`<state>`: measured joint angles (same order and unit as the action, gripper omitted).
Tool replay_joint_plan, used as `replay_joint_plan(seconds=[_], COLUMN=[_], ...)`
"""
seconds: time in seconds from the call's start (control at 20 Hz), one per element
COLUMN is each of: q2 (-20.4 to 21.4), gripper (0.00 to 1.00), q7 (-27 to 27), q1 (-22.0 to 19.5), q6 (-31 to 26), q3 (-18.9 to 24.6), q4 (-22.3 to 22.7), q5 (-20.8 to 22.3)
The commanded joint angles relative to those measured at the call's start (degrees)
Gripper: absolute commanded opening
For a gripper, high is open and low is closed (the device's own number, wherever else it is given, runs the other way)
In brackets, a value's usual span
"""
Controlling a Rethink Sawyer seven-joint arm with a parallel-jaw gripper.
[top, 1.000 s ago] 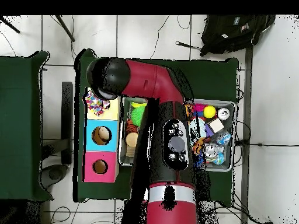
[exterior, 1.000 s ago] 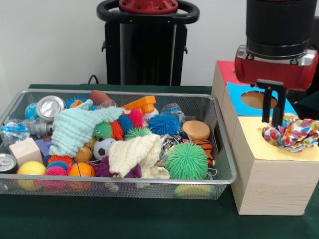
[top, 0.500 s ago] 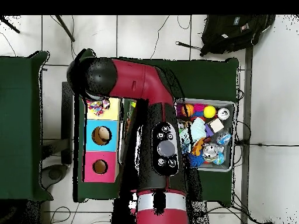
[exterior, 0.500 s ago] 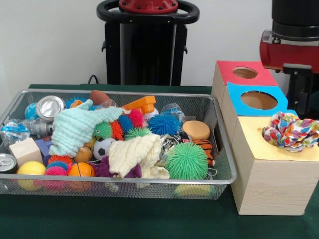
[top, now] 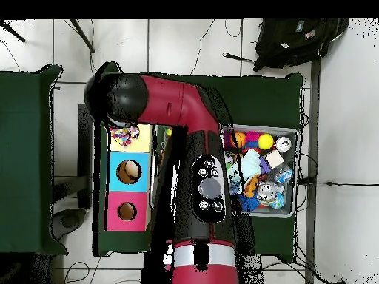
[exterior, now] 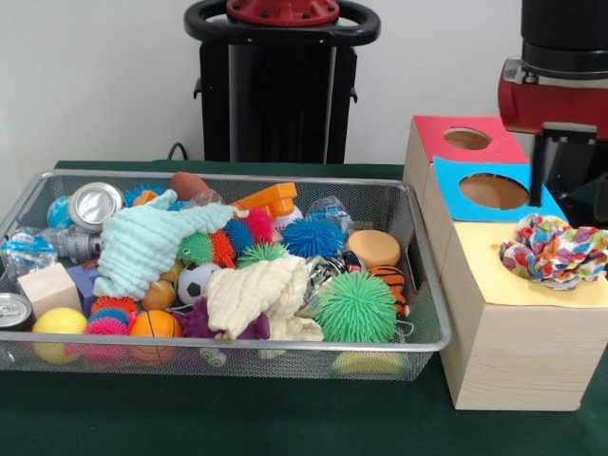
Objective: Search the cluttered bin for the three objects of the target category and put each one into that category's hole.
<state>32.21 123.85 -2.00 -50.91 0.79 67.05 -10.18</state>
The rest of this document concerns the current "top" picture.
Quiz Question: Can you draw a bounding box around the dark green side tablecloth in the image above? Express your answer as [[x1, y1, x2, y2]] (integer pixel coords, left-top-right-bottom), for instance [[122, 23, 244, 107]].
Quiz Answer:
[[0, 64, 67, 255]]

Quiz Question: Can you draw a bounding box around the wooden box with three holes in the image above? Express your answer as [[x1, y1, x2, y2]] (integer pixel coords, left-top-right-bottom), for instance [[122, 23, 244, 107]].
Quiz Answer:
[[106, 122, 155, 233]]

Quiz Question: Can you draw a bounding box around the silver drink can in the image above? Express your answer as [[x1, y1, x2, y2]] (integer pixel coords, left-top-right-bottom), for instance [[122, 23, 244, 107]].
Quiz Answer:
[[257, 183, 279, 205]]

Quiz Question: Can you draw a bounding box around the polka-dot cloth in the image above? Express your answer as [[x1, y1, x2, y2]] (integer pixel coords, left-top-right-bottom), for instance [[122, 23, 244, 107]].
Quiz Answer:
[[109, 124, 141, 149]]

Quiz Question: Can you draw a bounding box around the black backpack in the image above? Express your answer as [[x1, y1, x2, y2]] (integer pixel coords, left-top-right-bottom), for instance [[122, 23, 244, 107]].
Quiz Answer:
[[253, 18, 350, 72]]

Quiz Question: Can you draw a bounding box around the black tripod leg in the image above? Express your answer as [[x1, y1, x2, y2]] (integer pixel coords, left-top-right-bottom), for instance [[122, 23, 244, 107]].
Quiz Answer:
[[70, 18, 95, 54], [0, 20, 27, 44]]

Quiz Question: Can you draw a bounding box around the thin black floor cable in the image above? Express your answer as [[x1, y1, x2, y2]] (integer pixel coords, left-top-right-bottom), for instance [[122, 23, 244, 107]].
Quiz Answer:
[[189, 18, 217, 76]]

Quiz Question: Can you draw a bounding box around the black cable with plug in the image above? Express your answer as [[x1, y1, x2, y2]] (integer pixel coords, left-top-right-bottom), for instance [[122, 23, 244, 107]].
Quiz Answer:
[[222, 52, 257, 65]]

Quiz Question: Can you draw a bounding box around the mint green cloth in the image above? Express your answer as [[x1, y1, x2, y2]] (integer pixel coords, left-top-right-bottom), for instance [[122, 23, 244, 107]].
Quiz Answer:
[[227, 149, 262, 187]]

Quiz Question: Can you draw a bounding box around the small orange basketball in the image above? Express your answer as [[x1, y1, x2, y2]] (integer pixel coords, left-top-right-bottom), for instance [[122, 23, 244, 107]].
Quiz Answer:
[[229, 131, 247, 149]]

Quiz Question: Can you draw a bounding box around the clear mesh bin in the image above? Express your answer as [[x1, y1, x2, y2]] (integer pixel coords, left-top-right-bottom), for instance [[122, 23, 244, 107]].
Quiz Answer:
[[147, 121, 301, 219]]

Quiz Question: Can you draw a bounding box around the pink spiky ball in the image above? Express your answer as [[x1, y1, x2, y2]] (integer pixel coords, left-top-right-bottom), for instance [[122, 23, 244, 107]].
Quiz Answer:
[[245, 130, 263, 149]]

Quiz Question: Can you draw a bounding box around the grey round base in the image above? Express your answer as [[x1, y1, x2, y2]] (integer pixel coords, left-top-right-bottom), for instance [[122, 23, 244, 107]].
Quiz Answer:
[[52, 208, 87, 240]]

